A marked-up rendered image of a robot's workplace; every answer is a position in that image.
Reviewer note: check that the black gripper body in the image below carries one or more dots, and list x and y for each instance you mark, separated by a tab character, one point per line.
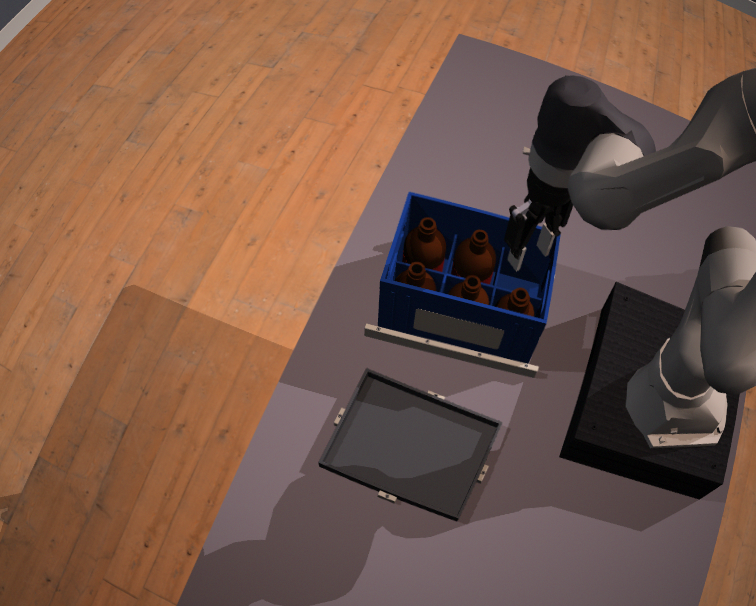
540	192

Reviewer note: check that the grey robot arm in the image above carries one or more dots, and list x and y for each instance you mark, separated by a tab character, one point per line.
671	395

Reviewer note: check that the dark blue crate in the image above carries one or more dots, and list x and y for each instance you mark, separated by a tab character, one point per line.
457	321

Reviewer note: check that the brown bottle with blue label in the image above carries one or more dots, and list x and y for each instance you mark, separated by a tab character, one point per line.
517	301

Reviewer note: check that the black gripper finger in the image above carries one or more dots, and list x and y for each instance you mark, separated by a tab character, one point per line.
516	230
550	229

